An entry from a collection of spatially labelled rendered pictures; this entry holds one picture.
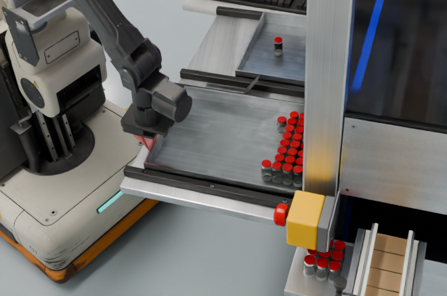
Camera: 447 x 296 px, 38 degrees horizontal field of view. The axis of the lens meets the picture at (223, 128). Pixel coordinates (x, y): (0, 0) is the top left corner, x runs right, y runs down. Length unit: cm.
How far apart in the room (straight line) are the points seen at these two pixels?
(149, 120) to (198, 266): 106
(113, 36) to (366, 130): 48
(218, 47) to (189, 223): 90
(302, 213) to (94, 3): 52
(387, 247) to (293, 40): 71
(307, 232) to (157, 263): 127
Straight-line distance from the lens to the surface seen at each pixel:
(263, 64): 165
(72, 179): 228
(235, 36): 175
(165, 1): 356
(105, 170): 228
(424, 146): 105
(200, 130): 148
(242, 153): 142
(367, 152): 108
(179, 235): 240
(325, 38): 94
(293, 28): 177
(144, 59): 123
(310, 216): 112
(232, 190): 133
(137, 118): 134
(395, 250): 121
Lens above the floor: 191
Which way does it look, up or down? 44 degrees down
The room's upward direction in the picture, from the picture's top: 6 degrees counter-clockwise
